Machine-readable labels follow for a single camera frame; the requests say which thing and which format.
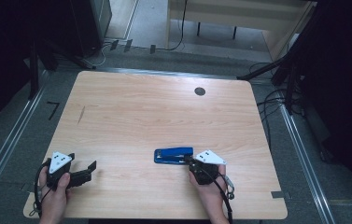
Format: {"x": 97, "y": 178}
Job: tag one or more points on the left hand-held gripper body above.
{"x": 58, "y": 161}

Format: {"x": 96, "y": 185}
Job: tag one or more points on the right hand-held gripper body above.
{"x": 209, "y": 158}

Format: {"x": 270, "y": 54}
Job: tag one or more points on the blue stapler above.
{"x": 170, "y": 154}

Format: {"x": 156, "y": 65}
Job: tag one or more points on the person's right hand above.
{"x": 211, "y": 196}

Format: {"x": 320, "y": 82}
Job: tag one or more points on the person's left hand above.
{"x": 53, "y": 205}

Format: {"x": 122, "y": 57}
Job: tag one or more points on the round dark table grommet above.
{"x": 199, "y": 91}

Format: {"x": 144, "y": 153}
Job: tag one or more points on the black metal stand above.
{"x": 34, "y": 71}
{"x": 290, "y": 87}

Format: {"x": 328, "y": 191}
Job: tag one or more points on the small dark floor tape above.
{"x": 152, "y": 49}
{"x": 114, "y": 45}
{"x": 128, "y": 45}

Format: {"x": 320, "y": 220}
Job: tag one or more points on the dark cabinet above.
{"x": 86, "y": 25}

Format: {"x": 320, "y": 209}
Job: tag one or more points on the light wooden bench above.
{"x": 242, "y": 12}

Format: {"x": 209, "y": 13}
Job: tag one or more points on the metal floor rail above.
{"x": 308, "y": 169}
{"x": 8, "y": 146}
{"x": 164, "y": 73}

